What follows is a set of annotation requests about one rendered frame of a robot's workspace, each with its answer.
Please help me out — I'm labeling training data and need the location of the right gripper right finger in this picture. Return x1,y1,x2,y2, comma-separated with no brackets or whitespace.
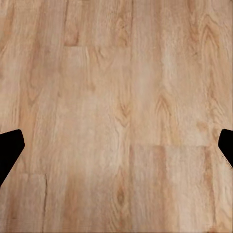
218,129,233,167

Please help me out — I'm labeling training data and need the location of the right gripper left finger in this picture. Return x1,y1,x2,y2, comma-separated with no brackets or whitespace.
0,129,25,186

